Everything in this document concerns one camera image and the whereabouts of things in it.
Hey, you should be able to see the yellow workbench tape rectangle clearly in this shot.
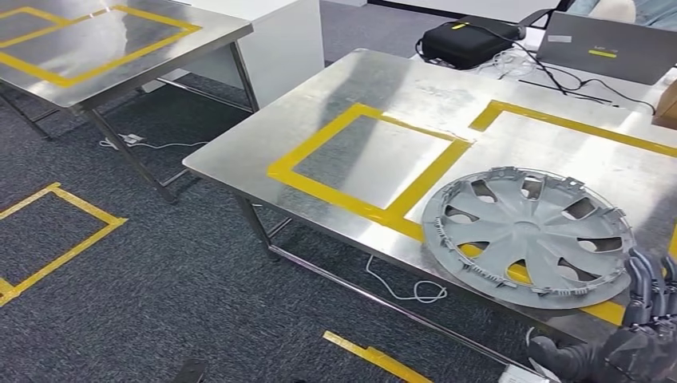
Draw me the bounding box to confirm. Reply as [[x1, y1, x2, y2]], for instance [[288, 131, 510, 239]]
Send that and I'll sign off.
[[267, 103, 473, 243], [468, 99, 677, 326]]

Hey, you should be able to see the white floor cable with plug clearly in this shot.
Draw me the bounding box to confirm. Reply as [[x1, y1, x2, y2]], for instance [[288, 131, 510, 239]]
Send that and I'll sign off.
[[98, 132, 210, 152]]

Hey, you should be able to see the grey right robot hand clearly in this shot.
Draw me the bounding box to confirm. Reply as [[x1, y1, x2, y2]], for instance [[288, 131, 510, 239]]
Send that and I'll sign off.
[[526, 248, 677, 383]]

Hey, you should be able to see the stainless steel workbench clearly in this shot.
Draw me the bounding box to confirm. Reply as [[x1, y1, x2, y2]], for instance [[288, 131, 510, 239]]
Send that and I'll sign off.
[[182, 48, 677, 373]]

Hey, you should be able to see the brown cardboard box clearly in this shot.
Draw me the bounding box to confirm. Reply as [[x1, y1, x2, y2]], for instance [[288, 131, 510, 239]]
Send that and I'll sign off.
[[651, 79, 677, 131]]

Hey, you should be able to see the black desk cable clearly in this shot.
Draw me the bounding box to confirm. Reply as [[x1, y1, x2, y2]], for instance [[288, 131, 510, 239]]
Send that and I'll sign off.
[[465, 21, 657, 115]]

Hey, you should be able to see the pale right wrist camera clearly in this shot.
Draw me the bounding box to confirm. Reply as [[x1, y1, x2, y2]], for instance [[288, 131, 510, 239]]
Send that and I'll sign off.
[[497, 365, 554, 383]]

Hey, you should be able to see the yellow floor tape square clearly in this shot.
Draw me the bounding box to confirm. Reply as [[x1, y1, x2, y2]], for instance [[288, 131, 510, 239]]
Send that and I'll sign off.
[[0, 182, 129, 309]]

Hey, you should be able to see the yellow table tape rectangle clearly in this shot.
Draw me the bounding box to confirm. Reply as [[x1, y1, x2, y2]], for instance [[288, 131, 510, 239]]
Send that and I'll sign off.
[[0, 5, 203, 89]]

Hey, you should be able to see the stainless steel table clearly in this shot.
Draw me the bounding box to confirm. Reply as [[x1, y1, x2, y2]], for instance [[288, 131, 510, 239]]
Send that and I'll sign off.
[[0, 0, 255, 204]]

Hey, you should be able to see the white cable bundle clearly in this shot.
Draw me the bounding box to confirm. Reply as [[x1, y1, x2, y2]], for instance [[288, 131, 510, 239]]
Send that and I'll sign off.
[[476, 47, 540, 81]]

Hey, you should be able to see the black robot foot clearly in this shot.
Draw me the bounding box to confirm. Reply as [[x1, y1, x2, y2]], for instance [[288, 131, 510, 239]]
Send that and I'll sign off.
[[172, 359, 208, 383]]

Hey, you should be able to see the black carrying bag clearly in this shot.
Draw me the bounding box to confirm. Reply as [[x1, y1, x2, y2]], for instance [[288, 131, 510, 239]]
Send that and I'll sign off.
[[414, 14, 527, 71]]

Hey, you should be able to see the grey plastic wheel hubcap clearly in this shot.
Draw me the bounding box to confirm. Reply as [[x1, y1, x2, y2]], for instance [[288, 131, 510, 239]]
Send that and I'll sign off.
[[420, 166, 635, 311]]

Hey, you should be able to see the white partition block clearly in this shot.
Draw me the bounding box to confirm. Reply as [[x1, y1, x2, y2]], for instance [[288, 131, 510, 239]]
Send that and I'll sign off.
[[142, 0, 325, 109]]

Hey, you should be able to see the dark grey laptop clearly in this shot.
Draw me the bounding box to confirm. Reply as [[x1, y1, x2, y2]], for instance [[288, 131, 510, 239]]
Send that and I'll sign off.
[[535, 11, 677, 85]]

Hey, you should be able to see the yellow floor tape strip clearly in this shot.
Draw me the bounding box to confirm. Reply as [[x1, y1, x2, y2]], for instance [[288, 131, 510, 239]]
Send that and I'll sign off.
[[323, 330, 434, 383]]

